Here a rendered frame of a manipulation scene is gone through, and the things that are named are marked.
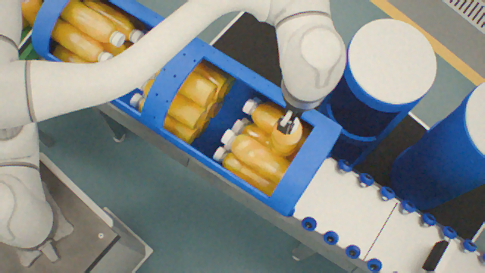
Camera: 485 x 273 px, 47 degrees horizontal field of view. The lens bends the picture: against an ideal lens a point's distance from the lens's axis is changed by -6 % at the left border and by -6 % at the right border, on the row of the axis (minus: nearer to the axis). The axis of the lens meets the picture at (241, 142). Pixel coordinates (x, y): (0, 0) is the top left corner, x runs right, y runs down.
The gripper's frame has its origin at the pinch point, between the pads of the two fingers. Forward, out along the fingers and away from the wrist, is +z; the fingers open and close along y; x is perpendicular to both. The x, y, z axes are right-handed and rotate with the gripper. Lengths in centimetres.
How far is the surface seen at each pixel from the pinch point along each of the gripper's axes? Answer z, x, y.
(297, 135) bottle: 7.0, -2.9, -0.6
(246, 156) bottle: 22.9, 5.6, -8.1
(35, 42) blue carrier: 23, 73, -14
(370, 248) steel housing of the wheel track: 44, -38, -6
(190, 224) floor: 137, 19, -24
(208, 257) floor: 137, 5, -32
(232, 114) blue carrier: 40.8, 17.6, 3.8
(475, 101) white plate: 33, -42, 47
